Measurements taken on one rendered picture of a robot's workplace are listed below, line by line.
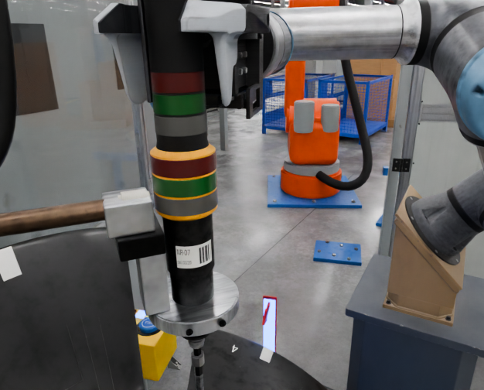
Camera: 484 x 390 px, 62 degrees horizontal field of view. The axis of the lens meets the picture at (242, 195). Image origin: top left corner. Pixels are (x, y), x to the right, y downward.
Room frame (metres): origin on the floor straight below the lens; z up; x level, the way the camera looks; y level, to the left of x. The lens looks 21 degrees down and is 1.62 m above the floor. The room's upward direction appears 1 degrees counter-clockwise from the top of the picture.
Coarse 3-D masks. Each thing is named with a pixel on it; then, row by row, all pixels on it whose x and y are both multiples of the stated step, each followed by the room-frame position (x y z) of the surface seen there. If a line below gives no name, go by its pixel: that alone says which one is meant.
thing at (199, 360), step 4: (200, 348) 0.26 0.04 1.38; (192, 352) 0.26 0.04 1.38; (196, 352) 0.26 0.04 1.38; (200, 352) 0.26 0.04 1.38; (192, 356) 0.26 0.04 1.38; (196, 356) 0.26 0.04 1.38; (200, 356) 0.26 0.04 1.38; (192, 360) 0.26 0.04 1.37; (196, 360) 0.26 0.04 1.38; (200, 360) 0.26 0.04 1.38; (196, 364) 0.26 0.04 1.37; (200, 364) 0.26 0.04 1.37; (196, 368) 0.26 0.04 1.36; (200, 368) 0.26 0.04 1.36; (196, 372) 0.26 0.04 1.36; (200, 372) 0.26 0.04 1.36; (196, 376) 0.26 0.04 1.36; (200, 376) 0.26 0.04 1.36; (196, 380) 0.26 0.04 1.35; (200, 380) 0.26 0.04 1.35; (196, 384) 0.26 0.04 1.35; (200, 384) 0.26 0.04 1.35; (196, 388) 0.26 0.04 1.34; (200, 388) 0.26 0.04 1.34
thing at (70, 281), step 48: (48, 240) 0.37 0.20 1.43; (96, 240) 0.39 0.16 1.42; (0, 288) 0.32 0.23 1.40; (48, 288) 0.33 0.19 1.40; (96, 288) 0.34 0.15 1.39; (0, 336) 0.29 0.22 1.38; (48, 336) 0.30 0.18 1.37; (96, 336) 0.31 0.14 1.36; (0, 384) 0.26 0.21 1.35; (48, 384) 0.27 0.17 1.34; (96, 384) 0.27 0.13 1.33
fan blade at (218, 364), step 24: (216, 336) 0.51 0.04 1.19; (216, 360) 0.46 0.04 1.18; (240, 360) 0.47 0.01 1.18; (288, 360) 0.50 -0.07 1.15; (192, 384) 0.41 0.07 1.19; (216, 384) 0.42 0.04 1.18; (240, 384) 0.42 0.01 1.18; (264, 384) 0.43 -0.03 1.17; (288, 384) 0.44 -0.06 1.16; (312, 384) 0.46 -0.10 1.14
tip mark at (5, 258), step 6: (0, 252) 0.35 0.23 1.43; (6, 252) 0.35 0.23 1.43; (12, 252) 0.35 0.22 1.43; (0, 258) 0.34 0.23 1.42; (6, 258) 0.34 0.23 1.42; (12, 258) 0.34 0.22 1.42; (0, 264) 0.34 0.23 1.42; (6, 264) 0.34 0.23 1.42; (12, 264) 0.34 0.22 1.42; (0, 270) 0.33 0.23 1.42; (6, 270) 0.33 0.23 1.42; (12, 270) 0.34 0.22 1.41; (18, 270) 0.34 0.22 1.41; (6, 276) 0.33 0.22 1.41; (12, 276) 0.33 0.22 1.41
